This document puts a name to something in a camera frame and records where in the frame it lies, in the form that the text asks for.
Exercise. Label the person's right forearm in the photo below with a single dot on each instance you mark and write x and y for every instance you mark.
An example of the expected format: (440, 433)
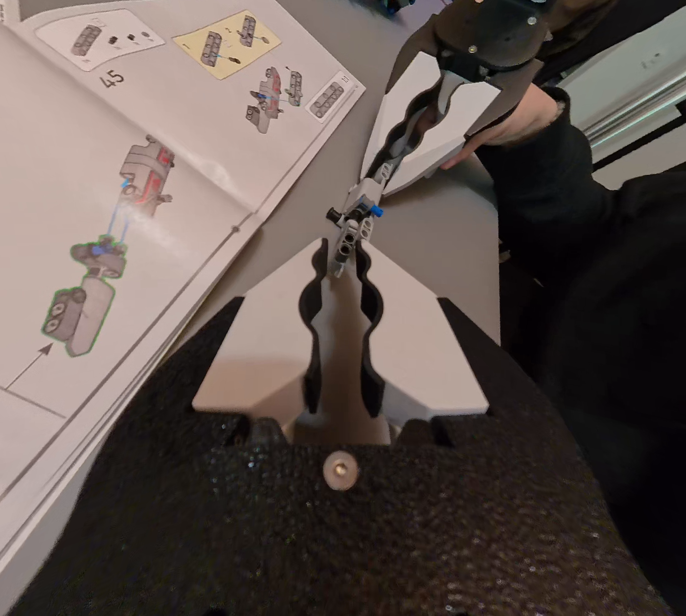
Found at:
(546, 187)

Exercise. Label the person's right hand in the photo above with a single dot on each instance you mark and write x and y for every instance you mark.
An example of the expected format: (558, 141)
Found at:
(520, 117)

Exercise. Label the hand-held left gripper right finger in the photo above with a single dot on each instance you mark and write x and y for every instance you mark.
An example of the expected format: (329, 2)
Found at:
(429, 358)

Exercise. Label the open instruction booklet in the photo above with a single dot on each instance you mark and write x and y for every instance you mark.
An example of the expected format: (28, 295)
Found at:
(214, 106)

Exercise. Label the grey desk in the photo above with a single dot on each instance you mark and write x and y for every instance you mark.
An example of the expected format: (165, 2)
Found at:
(343, 144)

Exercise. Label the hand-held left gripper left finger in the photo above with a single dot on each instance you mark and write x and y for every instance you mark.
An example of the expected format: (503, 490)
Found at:
(257, 358)

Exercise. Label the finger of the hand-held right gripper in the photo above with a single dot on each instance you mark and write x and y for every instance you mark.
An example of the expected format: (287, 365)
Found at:
(391, 112)
(461, 112)

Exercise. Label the dark grey toy brick connector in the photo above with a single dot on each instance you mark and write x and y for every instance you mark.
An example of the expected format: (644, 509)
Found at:
(351, 240)

